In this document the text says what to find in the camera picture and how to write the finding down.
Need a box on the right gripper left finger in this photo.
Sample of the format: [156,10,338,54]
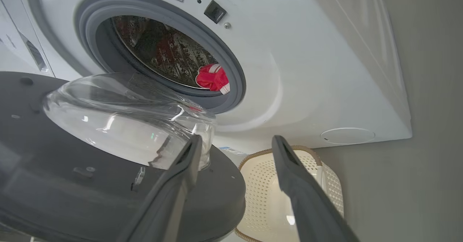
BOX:
[116,134,203,242]

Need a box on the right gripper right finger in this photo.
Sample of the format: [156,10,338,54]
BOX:
[271,135,360,242]

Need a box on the dark grey glass washer door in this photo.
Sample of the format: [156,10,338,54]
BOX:
[0,71,246,242]

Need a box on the red and white garment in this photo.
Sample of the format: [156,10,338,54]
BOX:
[195,63,231,95]

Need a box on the cream perforated laundry basket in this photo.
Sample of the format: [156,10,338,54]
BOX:
[234,145,345,242]

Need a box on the white front-load washing machine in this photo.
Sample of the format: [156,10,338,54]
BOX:
[0,0,413,156]

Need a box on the grey rubber door gasket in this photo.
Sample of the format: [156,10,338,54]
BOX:
[74,0,247,114]

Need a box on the black door latch socket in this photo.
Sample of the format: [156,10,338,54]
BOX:
[204,0,228,24]

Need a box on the small blue-edged sticker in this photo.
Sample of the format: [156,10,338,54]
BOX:
[219,146,247,156]

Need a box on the round white filter cover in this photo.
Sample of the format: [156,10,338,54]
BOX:
[320,127,376,145]

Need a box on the perforated steel washer drum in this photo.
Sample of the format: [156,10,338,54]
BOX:
[110,15,221,90]

